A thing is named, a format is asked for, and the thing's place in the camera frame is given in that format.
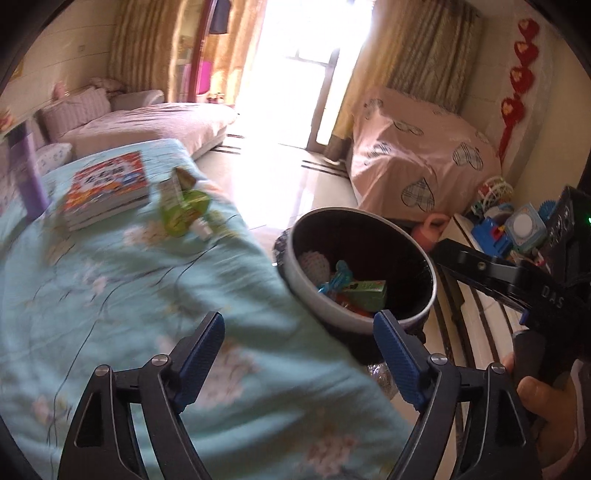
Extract pink watering can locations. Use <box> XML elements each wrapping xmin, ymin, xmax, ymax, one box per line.
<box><xmin>413</xmin><ymin>212</ymin><xmax>455</xmax><ymax>253</ymax></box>

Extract orange picture book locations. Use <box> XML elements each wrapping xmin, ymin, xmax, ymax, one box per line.
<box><xmin>62</xmin><ymin>151</ymin><xmax>151</xmax><ymax>232</ymax></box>

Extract person's right hand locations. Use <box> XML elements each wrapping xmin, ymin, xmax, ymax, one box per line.
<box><xmin>502</xmin><ymin>353</ymin><xmax>579</xmax><ymax>468</ymax></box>

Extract white foam net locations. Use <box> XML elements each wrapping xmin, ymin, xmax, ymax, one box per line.
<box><xmin>298</xmin><ymin>251</ymin><xmax>329</xmax><ymax>287</ymax></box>

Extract person's right forearm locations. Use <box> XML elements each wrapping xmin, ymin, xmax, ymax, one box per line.
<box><xmin>547</xmin><ymin>360</ymin><xmax>591</xmax><ymax>480</ymax></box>

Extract pink covered sofa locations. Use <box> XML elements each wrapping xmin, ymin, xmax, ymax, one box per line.
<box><xmin>32</xmin><ymin>88</ymin><xmax>238</xmax><ymax>178</ymax></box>

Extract white lattice ball toy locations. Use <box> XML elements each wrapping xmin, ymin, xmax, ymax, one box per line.
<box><xmin>478</xmin><ymin>175</ymin><xmax>516</xmax><ymax>209</ymax></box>

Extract red heart wall decoration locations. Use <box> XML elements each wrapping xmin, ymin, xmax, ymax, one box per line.
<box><xmin>499</xmin><ymin>18</ymin><xmax>541</xmax><ymax>162</ymax></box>

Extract blue toy truck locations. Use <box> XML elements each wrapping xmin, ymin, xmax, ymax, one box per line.
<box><xmin>475</xmin><ymin>215</ymin><xmax>513</xmax><ymax>253</ymax></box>

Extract shiny plastic bag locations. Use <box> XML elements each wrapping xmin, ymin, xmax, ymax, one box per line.
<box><xmin>367</xmin><ymin>362</ymin><xmax>398</xmax><ymax>400</ymax></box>

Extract black bin with white rim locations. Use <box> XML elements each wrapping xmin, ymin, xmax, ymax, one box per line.
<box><xmin>272</xmin><ymin>208</ymin><xmax>438</xmax><ymax>365</ymax></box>

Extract green box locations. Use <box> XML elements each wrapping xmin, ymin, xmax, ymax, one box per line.
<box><xmin>335</xmin><ymin>280</ymin><xmax>387</xmax><ymax>312</ymax></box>

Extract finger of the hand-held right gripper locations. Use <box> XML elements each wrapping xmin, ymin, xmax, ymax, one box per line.
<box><xmin>431</xmin><ymin>237</ymin><xmax>523</xmax><ymax>315</ymax></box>

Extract teal floral blanket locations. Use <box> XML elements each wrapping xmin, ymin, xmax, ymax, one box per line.
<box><xmin>0</xmin><ymin>138</ymin><xmax>411</xmax><ymax>480</ymax></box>

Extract beige patterned curtain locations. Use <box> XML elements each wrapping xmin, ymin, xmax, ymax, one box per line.
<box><xmin>217</xmin><ymin>0</ymin><xmax>265</xmax><ymax>108</ymax></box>
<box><xmin>332</xmin><ymin>0</ymin><xmax>483</xmax><ymax>145</ymax></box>
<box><xmin>108</xmin><ymin>0</ymin><xmax>199</xmax><ymax>94</ymax></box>

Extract opened green carton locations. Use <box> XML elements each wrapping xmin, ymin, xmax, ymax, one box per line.
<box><xmin>159</xmin><ymin>167</ymin><xmax>213</xmax><ymax>237</ymax></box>

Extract purple water bottle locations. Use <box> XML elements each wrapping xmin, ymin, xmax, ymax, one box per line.
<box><xmin>7</xmin><ymin>124</ymin><xmax>49</xmax><ymax>217</ymax></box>

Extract large striped cushion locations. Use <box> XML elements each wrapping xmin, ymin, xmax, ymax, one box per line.
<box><xmin>39</xmin><ymin>88</ymin><xmax>112</xmax><ymax>140</ymax></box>

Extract dark hanging garment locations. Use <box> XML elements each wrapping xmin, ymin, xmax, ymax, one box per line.
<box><xmin>210</xmin><ymin>0</ymin><xmax>230</xmax><ymax>34</ymax></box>

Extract wooden cabinet frame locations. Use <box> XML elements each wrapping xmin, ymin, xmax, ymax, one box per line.
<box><xmin>175</xmin><ymin>0</ymin><xmax>218</xmax><ymax>100</ymax></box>

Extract white and blue toy cube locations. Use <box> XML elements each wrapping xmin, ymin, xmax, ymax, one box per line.
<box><xmin>505</xmin><ymin>205</ymin><xmax>548</xmax><ymax>253</ymax></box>

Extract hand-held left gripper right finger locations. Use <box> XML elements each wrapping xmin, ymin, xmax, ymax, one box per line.
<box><xmin>373</xmin><ymin>310</ymin><xmax>543</xmax><ymax>480</ymax></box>

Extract red snack wrapper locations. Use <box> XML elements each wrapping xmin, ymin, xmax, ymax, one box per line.
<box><xmin>335</xmin><ymin>295</ymin><xmax>373</xmax><ymax>317</ymax></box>

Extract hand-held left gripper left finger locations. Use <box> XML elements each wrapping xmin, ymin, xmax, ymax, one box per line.
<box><xmin>58</xmin><ymin>311</ymin><xmax>226</xmax><ymax>480</ymax></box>

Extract pink heart print cover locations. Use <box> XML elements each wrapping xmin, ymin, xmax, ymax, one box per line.
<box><xmin>348</xmin><ymin>85</ymin><xmax>502</xmax><ymax>222</ymax></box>

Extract glass balcony door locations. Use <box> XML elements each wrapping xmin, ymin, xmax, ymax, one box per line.
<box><xmin>240</xmin><ymin>0</ymin><xmax>370</xmax><ymax>149</ymax></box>

